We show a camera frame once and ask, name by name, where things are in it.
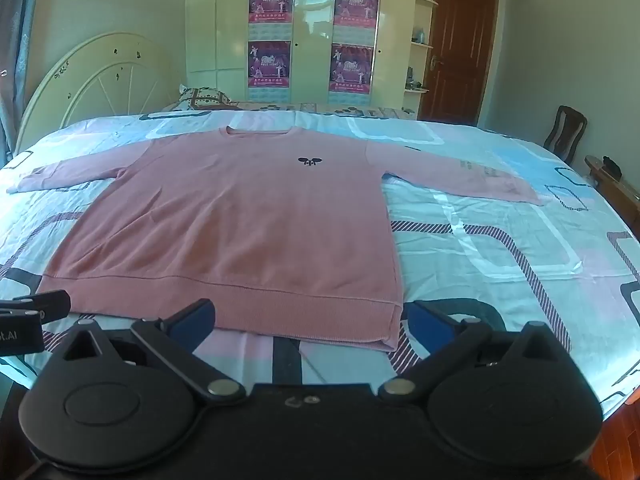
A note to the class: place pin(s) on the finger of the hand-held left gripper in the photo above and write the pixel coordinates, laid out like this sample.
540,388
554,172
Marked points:
50,305

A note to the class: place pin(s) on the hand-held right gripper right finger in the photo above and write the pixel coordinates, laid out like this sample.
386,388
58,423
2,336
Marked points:
425,321

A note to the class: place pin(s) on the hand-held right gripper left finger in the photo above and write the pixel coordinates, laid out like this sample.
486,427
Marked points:
196,317

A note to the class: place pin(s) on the pink knit sweater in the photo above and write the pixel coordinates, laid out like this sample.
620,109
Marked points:
240,220

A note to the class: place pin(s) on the printed bed sheet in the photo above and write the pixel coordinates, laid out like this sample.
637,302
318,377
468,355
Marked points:
500,260

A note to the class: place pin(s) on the patterned pillow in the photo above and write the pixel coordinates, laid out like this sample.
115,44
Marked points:
205,97

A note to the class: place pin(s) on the wooden side table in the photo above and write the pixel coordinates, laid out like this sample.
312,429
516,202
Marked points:
617,195

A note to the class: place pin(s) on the dark slipper on floor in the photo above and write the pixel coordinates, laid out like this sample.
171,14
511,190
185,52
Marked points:
565,132

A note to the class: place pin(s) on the cream round headboard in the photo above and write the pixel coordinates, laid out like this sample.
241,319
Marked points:
100,75

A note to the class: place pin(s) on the dark shelf ornament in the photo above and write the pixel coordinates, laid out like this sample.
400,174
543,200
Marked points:
413,80

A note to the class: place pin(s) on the dark object on table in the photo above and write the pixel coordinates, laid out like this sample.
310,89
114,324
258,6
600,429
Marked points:
612,167

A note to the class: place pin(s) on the blue grey curtain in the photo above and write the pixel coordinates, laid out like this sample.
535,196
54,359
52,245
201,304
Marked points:
17,60

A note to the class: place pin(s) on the brown wooden drawer unit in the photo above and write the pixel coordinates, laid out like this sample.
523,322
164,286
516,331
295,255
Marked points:
460,55

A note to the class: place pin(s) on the cream corner shelf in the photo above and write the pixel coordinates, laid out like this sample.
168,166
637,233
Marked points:
422,45

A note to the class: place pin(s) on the small blue jar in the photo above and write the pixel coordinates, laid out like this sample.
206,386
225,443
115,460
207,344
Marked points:
419,36

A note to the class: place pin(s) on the cream glossy wardrobe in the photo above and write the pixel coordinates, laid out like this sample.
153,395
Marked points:
310,35

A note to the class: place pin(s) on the red wall poster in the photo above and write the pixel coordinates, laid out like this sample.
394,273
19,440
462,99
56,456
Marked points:
356,3
270,1
351,67
269,64

